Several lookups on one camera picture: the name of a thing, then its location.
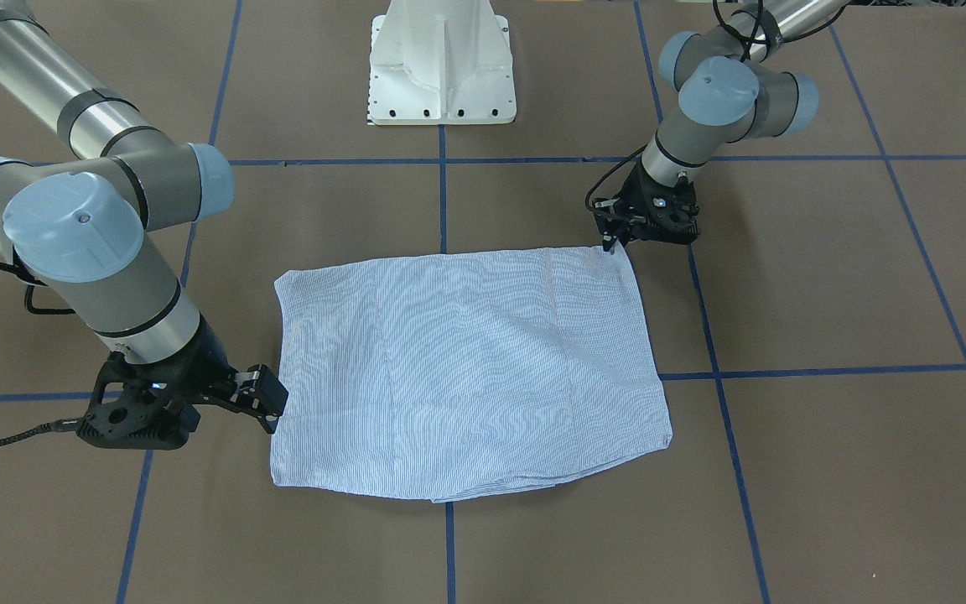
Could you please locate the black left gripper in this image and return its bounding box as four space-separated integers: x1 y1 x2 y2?
593 161 700 255

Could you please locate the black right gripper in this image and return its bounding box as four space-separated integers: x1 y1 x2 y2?
105 320 288 435

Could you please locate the blue striped button shirt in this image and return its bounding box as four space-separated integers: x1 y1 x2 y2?
269 246 673 503

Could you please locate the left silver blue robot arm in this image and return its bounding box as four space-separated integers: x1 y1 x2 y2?
585 1 846 252

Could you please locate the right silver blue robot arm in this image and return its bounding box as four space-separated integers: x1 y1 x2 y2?
0 1 288 450

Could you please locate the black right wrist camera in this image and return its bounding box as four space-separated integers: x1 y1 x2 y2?
75 352 200 450

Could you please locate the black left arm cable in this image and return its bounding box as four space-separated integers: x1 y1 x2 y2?
584 0 769 215

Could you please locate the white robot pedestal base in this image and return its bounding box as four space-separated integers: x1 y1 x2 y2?
366 1 518 126

